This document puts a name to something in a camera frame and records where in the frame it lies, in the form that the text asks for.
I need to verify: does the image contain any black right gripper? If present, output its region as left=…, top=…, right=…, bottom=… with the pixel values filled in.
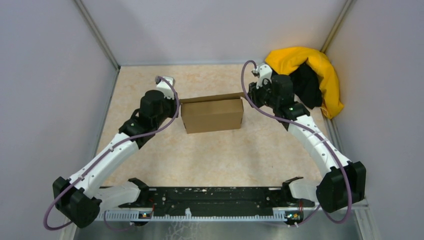
left=244, top=77, right=279, bottom=109

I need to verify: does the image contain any brown cardboard box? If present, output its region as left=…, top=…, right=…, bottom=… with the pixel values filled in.
left=180, top=92, right=244, bottom=134

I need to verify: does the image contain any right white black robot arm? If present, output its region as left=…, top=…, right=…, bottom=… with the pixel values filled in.
left=246, top=75, right=366, bottom=213

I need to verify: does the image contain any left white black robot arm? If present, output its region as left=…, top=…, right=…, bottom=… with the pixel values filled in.
left=43, top=90, right=180, bottom=231

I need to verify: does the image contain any black cloth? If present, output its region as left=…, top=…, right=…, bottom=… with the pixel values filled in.
left=289, top=62, right=323, bottom=109

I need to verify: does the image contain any yellow cloth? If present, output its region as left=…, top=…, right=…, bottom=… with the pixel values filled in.
left=264, top=46, right=344, bottom=119

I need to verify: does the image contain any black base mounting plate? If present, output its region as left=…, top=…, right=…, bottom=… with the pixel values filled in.
left=120, top=187, right=315, bottom=217

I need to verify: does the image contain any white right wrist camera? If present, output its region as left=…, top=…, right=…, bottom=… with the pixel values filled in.
left=251, top=62, right=273, bottom=89

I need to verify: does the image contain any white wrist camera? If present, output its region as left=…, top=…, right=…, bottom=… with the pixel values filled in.
left=251, top=62, right=273, bottom=89
left=155, top=76, right=175, bottom=100

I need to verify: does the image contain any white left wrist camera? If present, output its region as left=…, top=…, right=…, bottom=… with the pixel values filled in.
left=155, top=76, right=175, bottom=100

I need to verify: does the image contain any aluminium frame rail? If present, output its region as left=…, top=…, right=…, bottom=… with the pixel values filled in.
left=59, top=187, right=380, bottom=240

